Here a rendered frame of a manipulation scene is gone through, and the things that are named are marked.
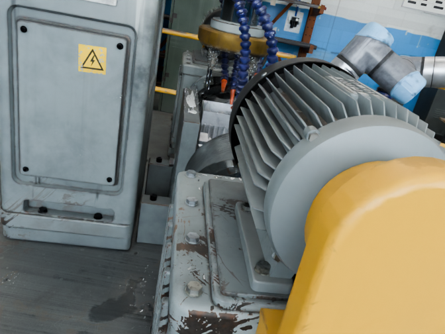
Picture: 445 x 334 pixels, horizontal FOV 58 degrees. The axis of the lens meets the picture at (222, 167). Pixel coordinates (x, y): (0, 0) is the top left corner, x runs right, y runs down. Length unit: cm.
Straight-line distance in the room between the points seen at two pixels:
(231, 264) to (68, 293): 55
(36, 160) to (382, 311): 78
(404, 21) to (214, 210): 608
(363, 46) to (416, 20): 555
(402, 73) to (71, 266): 85
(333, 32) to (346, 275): 599
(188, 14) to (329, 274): 398
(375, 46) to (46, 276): 88
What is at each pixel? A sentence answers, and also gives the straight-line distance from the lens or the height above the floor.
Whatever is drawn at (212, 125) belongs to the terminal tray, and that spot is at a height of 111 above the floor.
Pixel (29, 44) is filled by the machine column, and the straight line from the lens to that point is 87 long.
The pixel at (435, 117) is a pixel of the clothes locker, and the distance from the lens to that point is 644.
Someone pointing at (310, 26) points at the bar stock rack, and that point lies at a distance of 590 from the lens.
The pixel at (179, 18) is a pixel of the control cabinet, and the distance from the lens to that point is 420.
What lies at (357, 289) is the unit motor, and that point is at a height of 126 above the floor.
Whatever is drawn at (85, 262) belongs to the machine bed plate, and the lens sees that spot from 99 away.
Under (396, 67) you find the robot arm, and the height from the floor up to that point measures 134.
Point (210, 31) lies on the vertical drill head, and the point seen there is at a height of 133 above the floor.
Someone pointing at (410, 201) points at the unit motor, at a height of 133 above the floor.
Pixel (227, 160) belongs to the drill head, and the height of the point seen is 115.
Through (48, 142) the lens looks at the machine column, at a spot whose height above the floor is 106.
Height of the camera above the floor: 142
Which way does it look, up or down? 24 degrees down
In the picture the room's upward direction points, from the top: 12 degrees clockwise
